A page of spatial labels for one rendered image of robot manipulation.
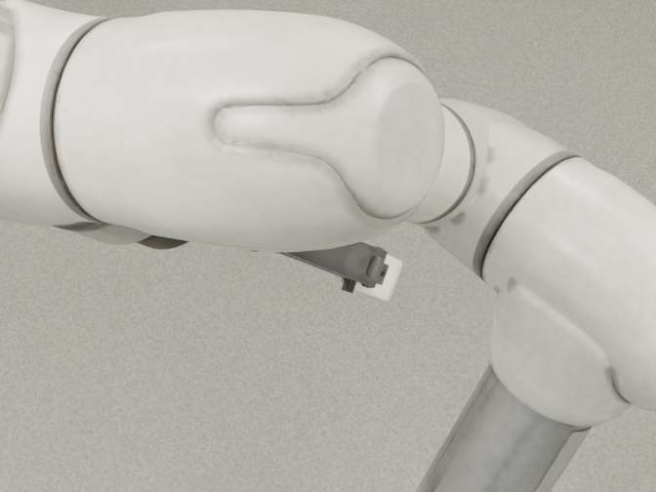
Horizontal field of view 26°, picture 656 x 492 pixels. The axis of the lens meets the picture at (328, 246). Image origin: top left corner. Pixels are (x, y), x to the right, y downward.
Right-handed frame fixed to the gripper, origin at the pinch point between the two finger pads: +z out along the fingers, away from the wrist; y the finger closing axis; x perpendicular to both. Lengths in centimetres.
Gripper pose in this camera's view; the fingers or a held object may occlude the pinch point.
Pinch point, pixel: (306, 251)
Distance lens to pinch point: 101.2
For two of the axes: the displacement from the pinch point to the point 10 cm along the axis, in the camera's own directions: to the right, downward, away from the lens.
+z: 4.8, 2.3, 8.5
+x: -3.4, 9.4, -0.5
